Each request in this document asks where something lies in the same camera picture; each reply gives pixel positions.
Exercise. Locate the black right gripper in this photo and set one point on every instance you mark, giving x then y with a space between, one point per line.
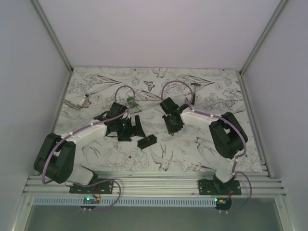
171 130

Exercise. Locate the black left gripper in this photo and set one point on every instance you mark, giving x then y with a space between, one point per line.
134 131

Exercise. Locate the black fuse box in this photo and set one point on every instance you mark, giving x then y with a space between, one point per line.
143 143

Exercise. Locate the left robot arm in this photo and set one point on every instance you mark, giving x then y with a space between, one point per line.
56 158

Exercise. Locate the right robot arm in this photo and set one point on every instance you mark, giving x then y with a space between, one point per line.
227 134

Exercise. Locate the green object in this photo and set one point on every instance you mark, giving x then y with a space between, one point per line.
133 104

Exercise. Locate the small hammer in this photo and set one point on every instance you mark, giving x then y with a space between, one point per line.
195 85

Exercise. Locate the metal clamp tool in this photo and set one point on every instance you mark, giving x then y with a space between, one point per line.
83 103

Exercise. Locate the left controller board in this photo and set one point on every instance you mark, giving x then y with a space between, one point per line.
89 203

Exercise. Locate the controller board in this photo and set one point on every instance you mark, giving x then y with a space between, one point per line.
223 204
89 203

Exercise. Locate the right controller board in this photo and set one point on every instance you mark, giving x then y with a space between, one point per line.
223 204

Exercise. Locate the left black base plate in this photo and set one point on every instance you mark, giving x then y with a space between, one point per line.
97 186

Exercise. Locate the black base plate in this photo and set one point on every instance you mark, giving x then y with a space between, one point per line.
97 186
216 187

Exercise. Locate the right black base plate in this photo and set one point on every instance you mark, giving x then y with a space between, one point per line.
216 187

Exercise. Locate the grey slotted cable duct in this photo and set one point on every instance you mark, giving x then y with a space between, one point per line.
129 201

